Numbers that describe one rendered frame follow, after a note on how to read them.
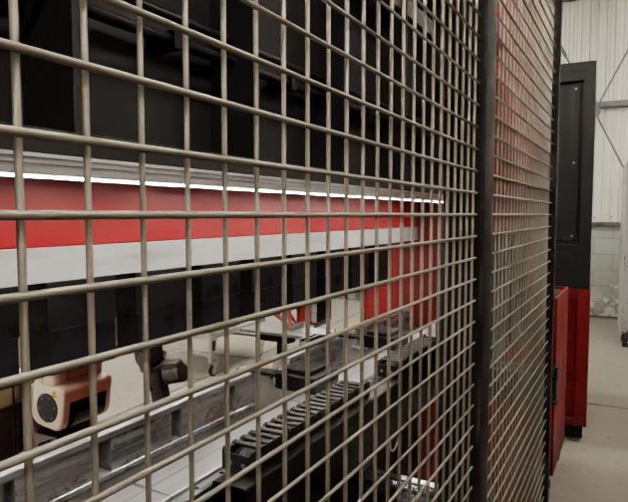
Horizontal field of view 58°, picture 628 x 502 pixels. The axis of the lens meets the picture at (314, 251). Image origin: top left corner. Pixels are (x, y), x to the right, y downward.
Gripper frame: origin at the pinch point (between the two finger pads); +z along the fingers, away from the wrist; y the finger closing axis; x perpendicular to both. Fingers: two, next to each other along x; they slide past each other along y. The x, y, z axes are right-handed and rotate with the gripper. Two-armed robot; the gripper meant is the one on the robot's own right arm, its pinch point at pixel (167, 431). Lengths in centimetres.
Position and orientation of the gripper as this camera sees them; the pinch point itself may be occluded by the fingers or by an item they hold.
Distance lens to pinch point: 188.7
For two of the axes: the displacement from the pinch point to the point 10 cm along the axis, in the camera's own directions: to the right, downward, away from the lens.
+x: 5.7, -0.6, 8.2
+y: 7.9, -2.2, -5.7
